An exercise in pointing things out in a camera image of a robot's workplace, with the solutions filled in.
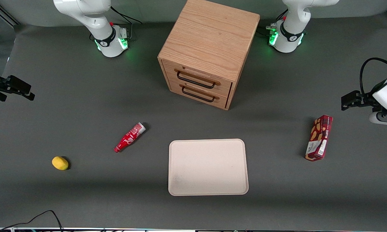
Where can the red cookie box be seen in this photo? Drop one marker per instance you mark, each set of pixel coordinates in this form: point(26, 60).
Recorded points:
point(319, 138)

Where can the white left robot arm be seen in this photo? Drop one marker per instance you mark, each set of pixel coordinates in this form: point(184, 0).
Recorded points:
point(292, 22)

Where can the beige plastic tray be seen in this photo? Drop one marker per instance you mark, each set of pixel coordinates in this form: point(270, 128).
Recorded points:
point(208, 167)

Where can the dark grey table mat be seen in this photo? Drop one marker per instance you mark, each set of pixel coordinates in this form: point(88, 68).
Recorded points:
point(84, 96)

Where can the yellow lemon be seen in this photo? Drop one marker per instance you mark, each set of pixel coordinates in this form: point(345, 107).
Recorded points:
point(60, 163)

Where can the red cola bottle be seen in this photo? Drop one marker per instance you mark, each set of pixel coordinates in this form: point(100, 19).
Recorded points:
point(129, 138)

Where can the wooden drawer front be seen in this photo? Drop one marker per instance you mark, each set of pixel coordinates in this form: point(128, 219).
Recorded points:
point(177, 89)
point(225, 87)

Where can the wooden drawer cabinet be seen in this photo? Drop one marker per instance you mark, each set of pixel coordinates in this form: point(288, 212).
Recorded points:
point(209, 35)

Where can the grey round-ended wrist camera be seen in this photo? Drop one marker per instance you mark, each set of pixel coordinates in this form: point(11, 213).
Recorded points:
point(383, 118)

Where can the aluminium frame rail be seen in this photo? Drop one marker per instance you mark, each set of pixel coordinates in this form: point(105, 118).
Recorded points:
point(7, 13)

